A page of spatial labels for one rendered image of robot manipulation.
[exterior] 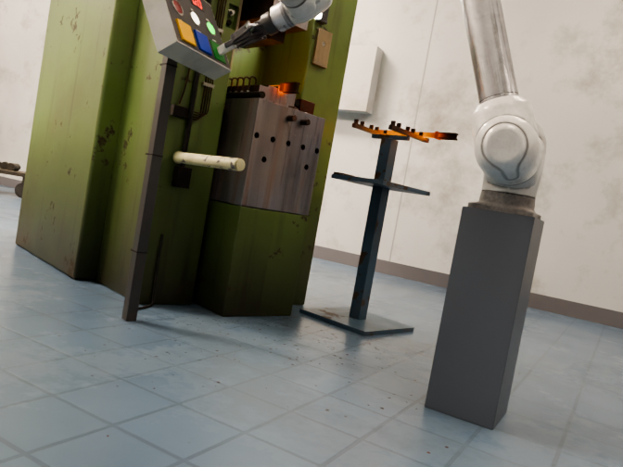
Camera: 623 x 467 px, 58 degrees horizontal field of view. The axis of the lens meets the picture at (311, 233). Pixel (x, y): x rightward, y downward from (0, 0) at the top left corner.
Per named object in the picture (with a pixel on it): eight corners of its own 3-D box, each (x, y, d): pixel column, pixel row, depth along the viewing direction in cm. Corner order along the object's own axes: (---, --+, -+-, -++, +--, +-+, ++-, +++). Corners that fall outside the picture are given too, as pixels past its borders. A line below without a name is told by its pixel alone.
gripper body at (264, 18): (273, 26, 191) (249, 38, 194) (283, 34, 199) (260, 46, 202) (266, 6, 192) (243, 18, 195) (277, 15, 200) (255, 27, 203)
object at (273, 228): (291, 316, 262) (308, 216, 259) (222, 317, 236) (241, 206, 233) (223, 288, 302) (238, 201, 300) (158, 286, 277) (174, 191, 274)
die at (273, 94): (293, 111, 251) (296, 92, 250) (257, 100, 237) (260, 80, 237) (238, 111, 282) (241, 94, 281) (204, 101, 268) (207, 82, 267)
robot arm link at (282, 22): (298, 29, 197) (284, 37, 199) (290, 6, 198) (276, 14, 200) (287, 19, 188) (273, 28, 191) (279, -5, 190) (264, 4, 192)
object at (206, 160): (245, 173, 202) (247, 158, 201) (233, 170, 198) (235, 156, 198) (183, 165, 234) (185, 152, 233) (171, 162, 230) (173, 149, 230)
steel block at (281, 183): (308, 215, 259) (325, 119, 256) (241, 205, 233) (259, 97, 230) (238, 201, 300) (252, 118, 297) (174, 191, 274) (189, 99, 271)
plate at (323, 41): (326, 69, 276) (333, 33, 275) (313, 63, 270) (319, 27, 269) (324, 69, 277) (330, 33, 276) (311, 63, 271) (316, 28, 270)
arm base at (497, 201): (542, 220, 174) (546, 203, 174) (532, 217, 155) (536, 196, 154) (483, 211, 183) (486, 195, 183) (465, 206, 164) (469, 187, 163)
